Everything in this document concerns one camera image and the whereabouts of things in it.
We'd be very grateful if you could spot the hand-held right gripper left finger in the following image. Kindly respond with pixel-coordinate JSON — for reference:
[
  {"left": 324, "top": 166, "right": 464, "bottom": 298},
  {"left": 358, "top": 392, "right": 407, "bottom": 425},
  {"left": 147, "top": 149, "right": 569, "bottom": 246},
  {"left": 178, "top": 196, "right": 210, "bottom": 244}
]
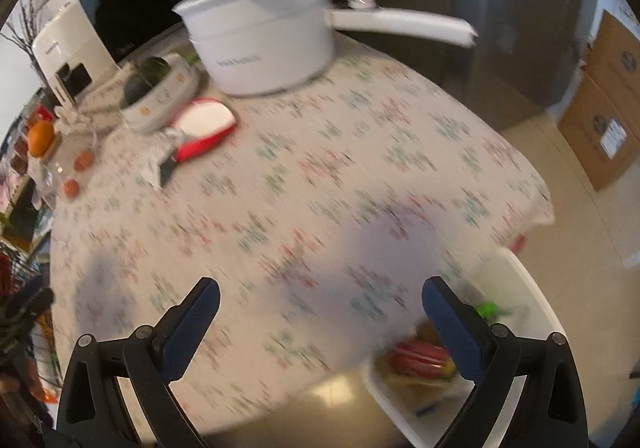
[{"left": 56, "top": 277, "right": 221, "bottom": 448}]

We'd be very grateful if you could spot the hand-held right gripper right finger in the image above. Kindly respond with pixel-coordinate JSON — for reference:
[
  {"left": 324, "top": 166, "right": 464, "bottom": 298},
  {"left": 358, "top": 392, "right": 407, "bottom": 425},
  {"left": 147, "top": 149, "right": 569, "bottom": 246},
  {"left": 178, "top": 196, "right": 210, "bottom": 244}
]
[{"left": 421, "top": 276, "right": 589, "bottom": 448}]

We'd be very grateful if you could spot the white plastic bin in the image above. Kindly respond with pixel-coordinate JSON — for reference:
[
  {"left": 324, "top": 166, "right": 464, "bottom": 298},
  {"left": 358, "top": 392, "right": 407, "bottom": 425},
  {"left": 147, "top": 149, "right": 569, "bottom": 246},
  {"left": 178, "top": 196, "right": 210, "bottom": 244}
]
[{"left": 361, "top": 248, "right": 568, "bottom": 448}]

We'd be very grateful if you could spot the bright green wrapper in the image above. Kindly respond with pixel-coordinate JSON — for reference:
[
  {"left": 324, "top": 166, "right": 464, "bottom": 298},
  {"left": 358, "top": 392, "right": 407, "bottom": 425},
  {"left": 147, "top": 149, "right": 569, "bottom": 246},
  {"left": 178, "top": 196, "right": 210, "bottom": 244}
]
[{"left": 475, "top": 300, "right": 503, "bottom": 321}]

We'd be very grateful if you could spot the red snack packet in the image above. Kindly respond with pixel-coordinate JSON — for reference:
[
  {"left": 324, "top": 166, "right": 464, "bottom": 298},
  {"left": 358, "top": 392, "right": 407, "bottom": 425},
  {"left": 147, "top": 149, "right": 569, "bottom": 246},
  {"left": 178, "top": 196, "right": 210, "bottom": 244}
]
[{"left": 387, "top": 339, "right": 451, "bottom": 379}]

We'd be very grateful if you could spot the orange fruit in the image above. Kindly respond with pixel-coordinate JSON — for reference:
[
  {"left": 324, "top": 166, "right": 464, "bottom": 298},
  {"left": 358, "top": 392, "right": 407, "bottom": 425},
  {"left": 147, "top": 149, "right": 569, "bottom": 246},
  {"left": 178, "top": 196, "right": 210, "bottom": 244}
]
[{"left": 27, "top": 120, "right": 56, "bottom": 159}]

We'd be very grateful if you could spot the red and white container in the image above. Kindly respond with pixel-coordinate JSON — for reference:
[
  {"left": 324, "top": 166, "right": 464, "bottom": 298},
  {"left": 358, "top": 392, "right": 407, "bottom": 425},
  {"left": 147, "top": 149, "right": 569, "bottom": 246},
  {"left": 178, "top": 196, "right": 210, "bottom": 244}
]
[{"left": 171, "top": 96, "right": 238, "bottom": 163}]

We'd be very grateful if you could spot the floral tablecloth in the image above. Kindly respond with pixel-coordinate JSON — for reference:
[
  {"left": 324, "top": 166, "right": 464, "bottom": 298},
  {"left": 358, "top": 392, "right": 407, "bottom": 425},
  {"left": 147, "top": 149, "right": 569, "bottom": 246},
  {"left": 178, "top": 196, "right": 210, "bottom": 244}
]
[{"left": 47, "top": 25, "right": 556, "bottom": 439}]

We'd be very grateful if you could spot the white bowl with green vegetables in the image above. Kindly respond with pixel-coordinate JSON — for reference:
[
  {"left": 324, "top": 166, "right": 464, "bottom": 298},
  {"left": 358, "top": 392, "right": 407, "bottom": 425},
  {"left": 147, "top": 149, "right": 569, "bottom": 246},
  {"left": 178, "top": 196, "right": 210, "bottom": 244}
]
[{"left": 120, "top": 54, "right": 202, "bottom": 135}]

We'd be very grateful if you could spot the cardboard box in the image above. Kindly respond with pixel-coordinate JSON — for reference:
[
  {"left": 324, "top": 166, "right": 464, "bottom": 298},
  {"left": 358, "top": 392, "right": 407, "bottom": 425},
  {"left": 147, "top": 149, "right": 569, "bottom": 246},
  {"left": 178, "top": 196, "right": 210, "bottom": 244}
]
[
  {"left": 557, "top": 70, "right": 640, "bottom": 193},
  {"left": 582, "top": 10, "right": 640, "bottom": 101}
]

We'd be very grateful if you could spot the white countertop appliance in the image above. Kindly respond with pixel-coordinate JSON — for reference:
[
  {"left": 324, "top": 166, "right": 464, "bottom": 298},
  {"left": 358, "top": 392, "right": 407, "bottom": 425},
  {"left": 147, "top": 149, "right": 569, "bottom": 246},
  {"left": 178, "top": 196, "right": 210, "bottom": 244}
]
[{"left": 31, "top": 2, "right": 122, "bottom": 96}]

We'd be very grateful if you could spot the white electric pot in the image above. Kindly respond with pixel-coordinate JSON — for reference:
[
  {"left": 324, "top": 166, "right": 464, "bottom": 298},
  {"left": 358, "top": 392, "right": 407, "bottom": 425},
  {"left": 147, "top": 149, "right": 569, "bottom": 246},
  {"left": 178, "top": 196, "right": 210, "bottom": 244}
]
[{"left": 172, "top": 0, "right": 478, "bottom": 97}]

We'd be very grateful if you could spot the stainless steel refrigerator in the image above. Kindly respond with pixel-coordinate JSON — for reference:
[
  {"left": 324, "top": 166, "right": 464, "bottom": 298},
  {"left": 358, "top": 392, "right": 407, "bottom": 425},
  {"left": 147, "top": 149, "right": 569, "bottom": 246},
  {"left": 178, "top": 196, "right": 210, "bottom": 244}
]
[{"left": 320, "top": 0, "right": 603, "bottom": 131}]

